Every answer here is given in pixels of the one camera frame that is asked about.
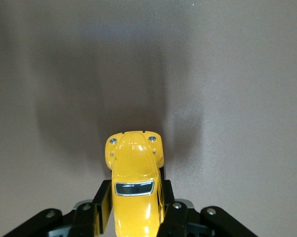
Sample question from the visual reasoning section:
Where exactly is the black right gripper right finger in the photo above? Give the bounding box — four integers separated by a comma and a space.
158, 179, 255, 237

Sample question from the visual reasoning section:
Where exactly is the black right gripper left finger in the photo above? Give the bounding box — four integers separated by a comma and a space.
5, 179, 114, 237

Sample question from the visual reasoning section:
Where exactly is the yellow beetle toy car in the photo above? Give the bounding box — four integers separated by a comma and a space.
104, 130, 165, 237

